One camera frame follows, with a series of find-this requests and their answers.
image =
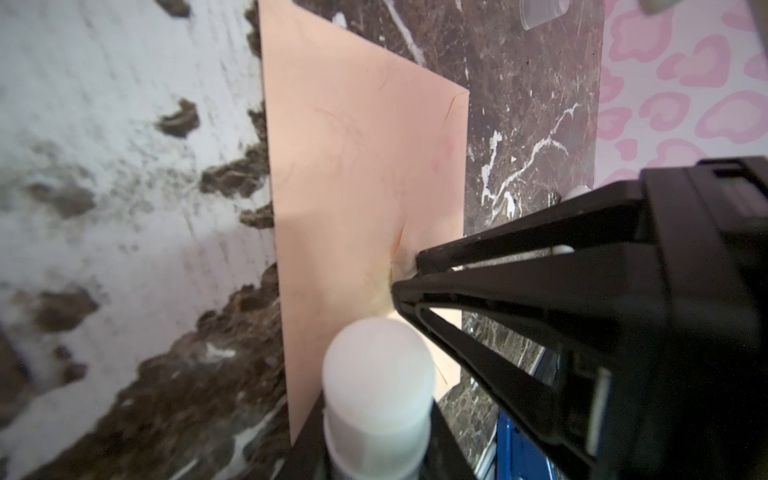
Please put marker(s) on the clear glue stick cap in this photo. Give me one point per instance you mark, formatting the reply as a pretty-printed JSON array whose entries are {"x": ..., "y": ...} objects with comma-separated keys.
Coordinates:
[{"x": 534, "y": 13}]

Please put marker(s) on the white glue stick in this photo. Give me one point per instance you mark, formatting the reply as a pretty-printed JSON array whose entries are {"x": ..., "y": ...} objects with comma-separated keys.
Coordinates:
[{"x": 378, "y": 378}]

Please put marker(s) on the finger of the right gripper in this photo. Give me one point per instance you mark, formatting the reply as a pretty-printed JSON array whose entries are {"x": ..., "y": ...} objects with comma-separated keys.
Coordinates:
[
  {"x": 568, "y": 346},
  {"x": 528, "y": 231}
]

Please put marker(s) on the blue tool on rail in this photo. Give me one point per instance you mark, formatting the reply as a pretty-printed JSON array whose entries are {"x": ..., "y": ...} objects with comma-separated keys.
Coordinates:
[{"x": 517, "y": 457}]

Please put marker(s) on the white alarm clock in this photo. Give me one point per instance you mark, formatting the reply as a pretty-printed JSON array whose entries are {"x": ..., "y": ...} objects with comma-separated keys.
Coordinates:
[{"x": 576, "y": 192}]

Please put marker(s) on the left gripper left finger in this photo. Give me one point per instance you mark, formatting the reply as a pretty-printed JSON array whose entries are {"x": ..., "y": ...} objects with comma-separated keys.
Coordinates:
[{"x": 308, "y": 457}]

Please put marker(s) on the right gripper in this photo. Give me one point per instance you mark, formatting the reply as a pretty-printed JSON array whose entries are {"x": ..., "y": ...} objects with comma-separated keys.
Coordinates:
[{"x": 688, "y": 394}]

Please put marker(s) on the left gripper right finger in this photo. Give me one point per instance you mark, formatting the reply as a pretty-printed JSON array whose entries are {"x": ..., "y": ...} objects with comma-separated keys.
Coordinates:
[{"x": 444, "y": 459}]

